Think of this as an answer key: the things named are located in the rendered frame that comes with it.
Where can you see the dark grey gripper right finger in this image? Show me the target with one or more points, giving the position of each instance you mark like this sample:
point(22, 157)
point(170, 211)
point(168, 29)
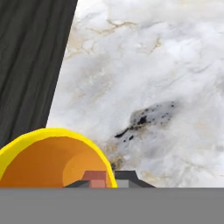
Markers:
point(125, 178)

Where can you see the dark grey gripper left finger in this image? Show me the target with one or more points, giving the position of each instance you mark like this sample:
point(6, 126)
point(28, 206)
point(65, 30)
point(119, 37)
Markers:
point(94, 178)

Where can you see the yellow bowl with orange inside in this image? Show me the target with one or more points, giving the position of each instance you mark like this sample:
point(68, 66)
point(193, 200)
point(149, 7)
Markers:
point(43, 157)

